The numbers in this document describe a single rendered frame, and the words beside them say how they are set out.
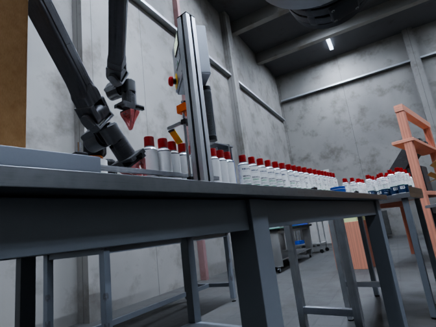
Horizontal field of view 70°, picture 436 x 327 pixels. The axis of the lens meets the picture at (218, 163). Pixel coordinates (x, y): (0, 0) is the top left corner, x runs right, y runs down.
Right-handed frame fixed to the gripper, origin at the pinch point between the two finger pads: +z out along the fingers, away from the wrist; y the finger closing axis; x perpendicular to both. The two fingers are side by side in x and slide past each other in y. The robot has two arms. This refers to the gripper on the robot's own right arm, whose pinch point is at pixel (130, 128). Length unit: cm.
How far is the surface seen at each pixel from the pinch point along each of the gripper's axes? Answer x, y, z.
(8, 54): 58, 62, 20
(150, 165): 20.7, 9.1, 20.3
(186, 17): 35.1, 1.8, -29.2
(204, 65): 36.0, -4.3, -12.9
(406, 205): 64, -197, 40
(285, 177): 24, -81, 19
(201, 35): 35.9, -4.5, -24.8
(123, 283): -265, -184, 97
